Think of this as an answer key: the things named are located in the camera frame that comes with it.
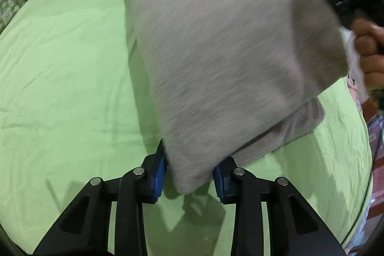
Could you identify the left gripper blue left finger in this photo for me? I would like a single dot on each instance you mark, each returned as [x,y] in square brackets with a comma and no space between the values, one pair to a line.
[155,167]

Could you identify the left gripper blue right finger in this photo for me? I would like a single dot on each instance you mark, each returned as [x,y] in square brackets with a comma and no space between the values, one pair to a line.
[225,181]

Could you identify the beige knit sweater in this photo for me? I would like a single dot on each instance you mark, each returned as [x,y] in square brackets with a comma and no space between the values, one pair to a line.
[235,78]

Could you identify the person's right hand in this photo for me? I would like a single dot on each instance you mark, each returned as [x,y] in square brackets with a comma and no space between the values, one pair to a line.
[368,38]

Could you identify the light green bed sheet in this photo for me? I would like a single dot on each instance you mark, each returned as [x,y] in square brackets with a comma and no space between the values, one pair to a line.
[75,105]

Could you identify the green white patterned pillow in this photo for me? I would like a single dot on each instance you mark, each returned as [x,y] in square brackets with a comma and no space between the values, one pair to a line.
[8,9]

